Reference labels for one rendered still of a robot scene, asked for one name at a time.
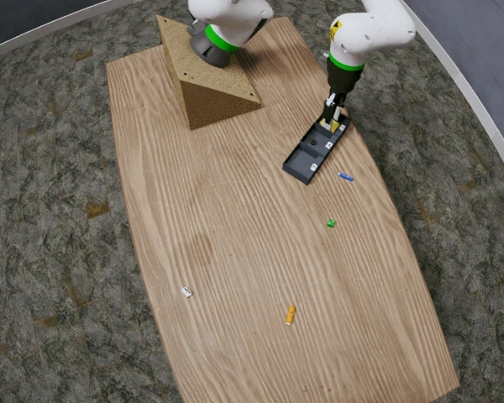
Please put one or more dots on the black rack of bins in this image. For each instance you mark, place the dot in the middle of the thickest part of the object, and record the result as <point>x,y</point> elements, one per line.
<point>301,159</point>

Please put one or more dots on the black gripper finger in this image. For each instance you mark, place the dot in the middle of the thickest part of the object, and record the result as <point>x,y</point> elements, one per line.
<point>329,108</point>
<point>336,115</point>

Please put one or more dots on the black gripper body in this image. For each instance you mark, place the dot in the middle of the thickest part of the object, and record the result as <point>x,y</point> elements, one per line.
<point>339,87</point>

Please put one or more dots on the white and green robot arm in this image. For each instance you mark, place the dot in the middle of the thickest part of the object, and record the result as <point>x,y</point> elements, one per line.
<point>385,26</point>

